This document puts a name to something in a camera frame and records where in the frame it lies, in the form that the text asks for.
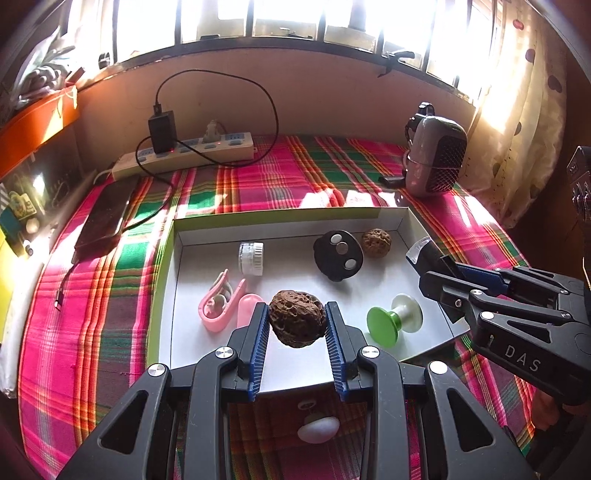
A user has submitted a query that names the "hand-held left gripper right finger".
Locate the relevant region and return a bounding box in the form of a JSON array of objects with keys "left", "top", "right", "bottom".
[{"left": 324, "top": 301, "right": 539, "bottom": 480}]

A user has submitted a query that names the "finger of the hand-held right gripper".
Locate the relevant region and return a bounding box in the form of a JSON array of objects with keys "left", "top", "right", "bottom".
[
  {"left": 419, "top": 270, "right": 560, "bottom": 325},
  {"left": 454, "top": 262, "right": 570, "bottom": 306}
]

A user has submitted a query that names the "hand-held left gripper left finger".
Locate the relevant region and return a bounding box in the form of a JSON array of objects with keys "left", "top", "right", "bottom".
[{"left": 55, "top": 303, "right": 271, "bottom": 480}]

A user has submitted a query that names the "pink capsule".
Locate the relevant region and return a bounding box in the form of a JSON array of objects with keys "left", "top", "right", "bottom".
[{"left": 236, "top": 292, "right": 265, "bottom": 330}]

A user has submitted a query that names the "black device with clear cap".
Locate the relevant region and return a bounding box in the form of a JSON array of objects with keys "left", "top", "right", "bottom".
[{"left": 406, "top": 236, "right": 461, "bottom": 278}]

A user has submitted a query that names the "large dark walnut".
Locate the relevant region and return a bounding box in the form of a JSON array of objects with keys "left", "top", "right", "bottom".
[{"left": 268, "top": 289, "right": 327, "bottom": 345}]

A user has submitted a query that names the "pink clip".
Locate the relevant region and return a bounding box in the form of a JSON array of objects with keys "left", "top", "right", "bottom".
[{"left": 198, "top": 268, "right": 248, "bottom": 333}]

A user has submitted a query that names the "green and white spool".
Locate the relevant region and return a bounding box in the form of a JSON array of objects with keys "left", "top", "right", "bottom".
[{"left": 366, "top": 295, "right": 422, "bottom": 350}]

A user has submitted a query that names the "shallow cardboard box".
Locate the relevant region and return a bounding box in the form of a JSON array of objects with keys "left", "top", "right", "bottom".
[{"left": 146, "top": 206, "right": 470, "bottom": 398}]

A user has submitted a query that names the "black disc with white buttons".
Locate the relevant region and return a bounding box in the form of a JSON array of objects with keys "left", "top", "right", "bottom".
[{"left": 312, "top": 229, "right": 362, "bottom": 284}]

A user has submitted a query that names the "person's right hand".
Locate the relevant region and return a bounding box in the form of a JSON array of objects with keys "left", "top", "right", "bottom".
[{"left": 530, "top": 390, "right": 571, "bottom": 431}]

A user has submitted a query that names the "small white jar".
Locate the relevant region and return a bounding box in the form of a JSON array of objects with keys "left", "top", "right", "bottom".
[{"left": 237, "top": 241, "right": 265, "bottom": 277}]

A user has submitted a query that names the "small brown walnut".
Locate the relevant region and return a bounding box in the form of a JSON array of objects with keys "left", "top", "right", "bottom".
[{"left": 361, "top": 229, "right": 393, "bottom": 254}]

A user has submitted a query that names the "grey fan heater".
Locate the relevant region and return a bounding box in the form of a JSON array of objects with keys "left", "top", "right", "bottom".
[{"left": 402, "top": 102, "right": 468, "bottom": 199}]

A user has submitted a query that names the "cream dotted curtain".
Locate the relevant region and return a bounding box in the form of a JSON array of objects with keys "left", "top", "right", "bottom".
[{"left": 470, "top": 0, "right": 579, "bottom": 228}]

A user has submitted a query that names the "plaid blanket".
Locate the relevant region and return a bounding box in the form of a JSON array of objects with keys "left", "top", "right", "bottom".
[{"left": 18, "top": 134, "right": 542, "bottom": 480}]

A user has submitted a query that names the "black smartphone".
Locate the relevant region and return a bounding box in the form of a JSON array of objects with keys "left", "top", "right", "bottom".
[{"left": 73, "top": 182, "right": 140, "bottom": 264}]

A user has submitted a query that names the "beige power strip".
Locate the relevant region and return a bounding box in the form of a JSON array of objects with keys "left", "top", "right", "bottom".
[{"left": 112, "top": 132, "right": 256, "bottom": 181}]

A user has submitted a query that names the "black charger adapter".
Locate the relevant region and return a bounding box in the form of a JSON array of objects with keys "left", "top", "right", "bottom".
[{"left": 147, "top": 109, "right": 179, "bottom": 154}]

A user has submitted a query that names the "orange shelf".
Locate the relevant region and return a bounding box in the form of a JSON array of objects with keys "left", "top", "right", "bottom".
[{"left": 0, "top": 87, "right": 81, "bottom": 177}]

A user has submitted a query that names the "white egg-shaped keychain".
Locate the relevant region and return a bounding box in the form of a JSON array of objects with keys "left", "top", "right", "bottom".
[{"left": 296, "top": 400, "right": 341, "bottom": 445}]

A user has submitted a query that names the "power bank cable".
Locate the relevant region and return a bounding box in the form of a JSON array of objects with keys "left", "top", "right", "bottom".
[{"left": 54, "top": 262, "right": 78, "bottom": 313}]

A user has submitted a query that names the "black charger cable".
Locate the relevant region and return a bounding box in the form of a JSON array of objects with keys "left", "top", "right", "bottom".
[{"left": 122, "top": 69, "right": 280, "bottom": 232}]

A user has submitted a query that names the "window frame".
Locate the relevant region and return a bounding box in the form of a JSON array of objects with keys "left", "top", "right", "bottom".
[{"left": 68, "top": 0, "right": 509, "bottom": 99}]

